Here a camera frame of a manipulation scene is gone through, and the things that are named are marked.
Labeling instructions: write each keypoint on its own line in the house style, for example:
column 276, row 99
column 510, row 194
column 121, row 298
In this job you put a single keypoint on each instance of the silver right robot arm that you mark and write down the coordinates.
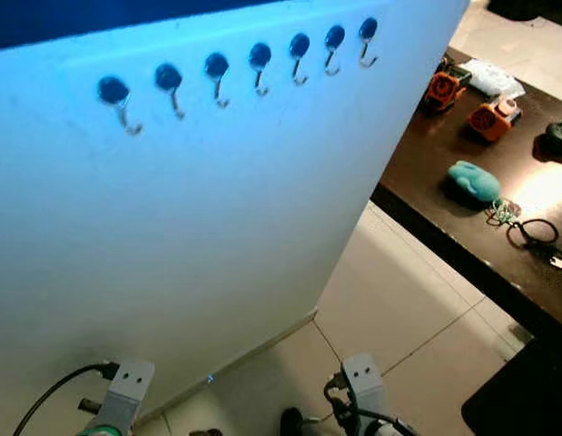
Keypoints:
column 389, row 429

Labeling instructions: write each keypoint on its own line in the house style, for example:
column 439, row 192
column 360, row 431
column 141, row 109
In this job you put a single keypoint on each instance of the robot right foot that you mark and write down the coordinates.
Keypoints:
column 292, row 425

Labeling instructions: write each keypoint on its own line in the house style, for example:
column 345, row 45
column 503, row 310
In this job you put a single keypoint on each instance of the black floor mat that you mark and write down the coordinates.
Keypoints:
column 526, row 391

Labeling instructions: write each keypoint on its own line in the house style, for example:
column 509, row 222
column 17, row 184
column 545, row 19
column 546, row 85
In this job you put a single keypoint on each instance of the dark brown wooden table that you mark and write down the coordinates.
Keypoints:
column 471, row 236

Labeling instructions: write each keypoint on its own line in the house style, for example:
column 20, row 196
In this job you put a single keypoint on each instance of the white plastic bag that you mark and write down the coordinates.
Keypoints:
column 494, row 77

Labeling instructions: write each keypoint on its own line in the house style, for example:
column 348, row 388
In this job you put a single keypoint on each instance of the blue wall hook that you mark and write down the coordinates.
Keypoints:
column 334, row 36
column 168, row 77
column 300, row 44
column 216, row 65
column 260, row 55
column 113, row 89
column 368, row 28

